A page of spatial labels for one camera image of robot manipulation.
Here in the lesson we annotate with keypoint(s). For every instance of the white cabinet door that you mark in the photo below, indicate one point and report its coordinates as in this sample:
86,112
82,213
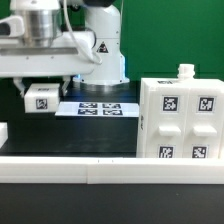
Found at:
204,122
166,121

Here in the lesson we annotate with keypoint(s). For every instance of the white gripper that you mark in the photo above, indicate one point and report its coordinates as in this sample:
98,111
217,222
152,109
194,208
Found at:
58,57

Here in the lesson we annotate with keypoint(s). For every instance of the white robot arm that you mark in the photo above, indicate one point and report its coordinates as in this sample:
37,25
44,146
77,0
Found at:
73,39

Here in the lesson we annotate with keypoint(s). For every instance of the white U-shaped fence frame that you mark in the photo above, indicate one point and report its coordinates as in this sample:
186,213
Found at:
111,170

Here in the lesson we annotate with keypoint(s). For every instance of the white marker base sheet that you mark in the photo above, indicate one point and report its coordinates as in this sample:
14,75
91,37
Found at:
97,109

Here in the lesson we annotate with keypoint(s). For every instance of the white cabinet top block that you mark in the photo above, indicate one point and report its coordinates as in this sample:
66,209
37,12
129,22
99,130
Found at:
42,97

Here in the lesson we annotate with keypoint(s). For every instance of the white cabinet body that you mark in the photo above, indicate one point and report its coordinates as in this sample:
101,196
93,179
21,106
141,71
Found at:
185,78

